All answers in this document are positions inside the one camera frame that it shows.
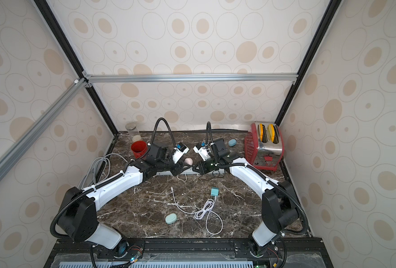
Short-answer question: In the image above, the pink earbud case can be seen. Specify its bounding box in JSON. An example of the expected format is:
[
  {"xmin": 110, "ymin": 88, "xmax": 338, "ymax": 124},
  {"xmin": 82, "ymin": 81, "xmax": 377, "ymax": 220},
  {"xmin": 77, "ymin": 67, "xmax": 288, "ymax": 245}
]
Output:
[{"xmin": 184, "ymin": 157, "xmax": 193, "ymax": 166}]

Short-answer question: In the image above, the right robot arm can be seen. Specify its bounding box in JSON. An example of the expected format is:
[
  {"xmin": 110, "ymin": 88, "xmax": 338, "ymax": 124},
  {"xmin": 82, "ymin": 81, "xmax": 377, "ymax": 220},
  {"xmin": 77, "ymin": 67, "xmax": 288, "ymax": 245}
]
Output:
[{"xmin": 192, "ymin": 122, "xmax": 309, "ymax": 256}]

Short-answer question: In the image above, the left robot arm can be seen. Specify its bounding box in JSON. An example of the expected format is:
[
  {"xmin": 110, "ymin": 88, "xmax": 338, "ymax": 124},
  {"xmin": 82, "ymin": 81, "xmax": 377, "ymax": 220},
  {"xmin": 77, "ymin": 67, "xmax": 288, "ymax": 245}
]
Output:
[{"xmin": 50, "ymin": 142, "xmax": 190, "ymax": 256}]

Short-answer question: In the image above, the blue earbud case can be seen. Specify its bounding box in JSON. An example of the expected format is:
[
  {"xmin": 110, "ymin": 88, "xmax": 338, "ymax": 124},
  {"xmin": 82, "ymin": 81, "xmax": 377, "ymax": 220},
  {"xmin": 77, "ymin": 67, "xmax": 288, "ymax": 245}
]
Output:
[{"xmin": 228, "ymin": 139, "xmax": 237, "ymax": 147}]

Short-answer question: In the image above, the red metal cup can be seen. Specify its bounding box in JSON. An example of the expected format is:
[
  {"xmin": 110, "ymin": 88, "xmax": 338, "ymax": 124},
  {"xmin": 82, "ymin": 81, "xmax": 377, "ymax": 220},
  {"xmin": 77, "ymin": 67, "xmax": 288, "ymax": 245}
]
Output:
[{"xmin": 130, "ymin": 140, "xmax": 148, "ymax": 159}]

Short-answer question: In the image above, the clear glass jar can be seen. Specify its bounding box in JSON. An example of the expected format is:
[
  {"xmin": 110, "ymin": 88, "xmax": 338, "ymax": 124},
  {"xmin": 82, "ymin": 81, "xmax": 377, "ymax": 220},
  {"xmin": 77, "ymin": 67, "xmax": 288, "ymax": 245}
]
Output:
[{"xmin": 125, "ymin": 122, "xmax": 142, "ymax": 142}]

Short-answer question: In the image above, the red silver toaster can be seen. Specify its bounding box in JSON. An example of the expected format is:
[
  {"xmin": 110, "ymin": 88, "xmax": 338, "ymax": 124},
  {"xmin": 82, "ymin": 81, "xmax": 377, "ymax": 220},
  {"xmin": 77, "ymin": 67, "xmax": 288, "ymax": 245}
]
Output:
[{"xmin": 244, "ymin": 122, "xmax": 284, "ymax": 172}]

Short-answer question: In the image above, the green earbud case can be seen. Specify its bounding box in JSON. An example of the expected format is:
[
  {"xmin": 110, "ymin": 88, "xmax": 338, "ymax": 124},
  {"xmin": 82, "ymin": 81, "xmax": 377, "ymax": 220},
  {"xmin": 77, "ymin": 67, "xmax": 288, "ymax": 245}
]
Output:
[{"xmin": 165, "ymin": 213, "xmax": 178, "ymax": 224}]

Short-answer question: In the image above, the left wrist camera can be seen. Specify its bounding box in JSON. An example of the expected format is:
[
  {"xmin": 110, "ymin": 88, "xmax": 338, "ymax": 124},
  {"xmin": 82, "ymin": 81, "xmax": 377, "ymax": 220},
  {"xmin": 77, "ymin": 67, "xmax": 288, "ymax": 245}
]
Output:
[{"xmin": 172, "ymin": 142, "xmax": 189, "ymax": 164}]

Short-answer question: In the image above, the coiled white usb cable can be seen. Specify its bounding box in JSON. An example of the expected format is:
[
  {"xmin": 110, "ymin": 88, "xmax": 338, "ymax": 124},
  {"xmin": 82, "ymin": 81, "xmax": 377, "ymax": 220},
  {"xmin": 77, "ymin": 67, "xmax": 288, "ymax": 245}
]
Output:
[{"xmin": 170, "ymin": 187, "xmax": 224, "ymax": 234}]

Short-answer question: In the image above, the power strip white cord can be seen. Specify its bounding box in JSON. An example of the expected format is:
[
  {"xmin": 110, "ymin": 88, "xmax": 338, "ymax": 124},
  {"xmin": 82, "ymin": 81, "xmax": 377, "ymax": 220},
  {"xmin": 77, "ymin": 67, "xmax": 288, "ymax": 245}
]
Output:
[{"xmin": 78, "ymin": 152, "xmax": 128, "ymax": 190}]

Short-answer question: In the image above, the horizontal aluminium rail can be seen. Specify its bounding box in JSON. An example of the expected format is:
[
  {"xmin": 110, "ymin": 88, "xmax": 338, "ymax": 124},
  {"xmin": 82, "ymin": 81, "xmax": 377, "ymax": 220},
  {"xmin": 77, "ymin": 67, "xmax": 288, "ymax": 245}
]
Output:
[{"xmin": 84, "ymin": 73, "xmax": 298, "ymax": 83}]

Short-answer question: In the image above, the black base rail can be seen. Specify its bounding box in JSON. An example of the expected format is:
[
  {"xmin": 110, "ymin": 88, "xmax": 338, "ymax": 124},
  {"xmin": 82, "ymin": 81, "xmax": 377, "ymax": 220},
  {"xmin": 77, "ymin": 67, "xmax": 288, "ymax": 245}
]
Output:
[{"xmin": 45, "ymin": 238, "xmax": 333, "ymax": 268}]

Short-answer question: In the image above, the diagonal aluminium rail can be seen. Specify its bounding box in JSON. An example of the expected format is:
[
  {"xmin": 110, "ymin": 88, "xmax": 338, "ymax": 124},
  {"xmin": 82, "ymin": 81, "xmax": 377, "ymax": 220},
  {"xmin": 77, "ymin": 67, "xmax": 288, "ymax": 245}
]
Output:
[{"xmin": 0, "ymin": 78, "xmax": 86, "ymax": 181}]

